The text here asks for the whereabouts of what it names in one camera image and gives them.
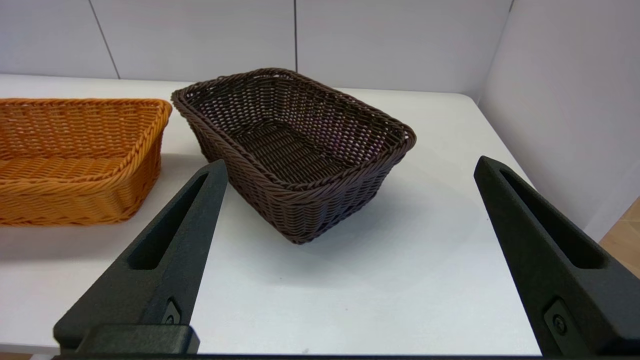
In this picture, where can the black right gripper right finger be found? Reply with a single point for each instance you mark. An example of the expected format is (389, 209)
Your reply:
(555, 270)

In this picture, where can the orange wicker basket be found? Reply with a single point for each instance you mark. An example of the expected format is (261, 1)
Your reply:
(75, 190)

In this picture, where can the dark brown wicker basket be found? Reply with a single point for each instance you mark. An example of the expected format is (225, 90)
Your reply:
(300, 200)

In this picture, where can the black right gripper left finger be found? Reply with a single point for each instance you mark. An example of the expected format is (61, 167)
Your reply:
(175, 270)

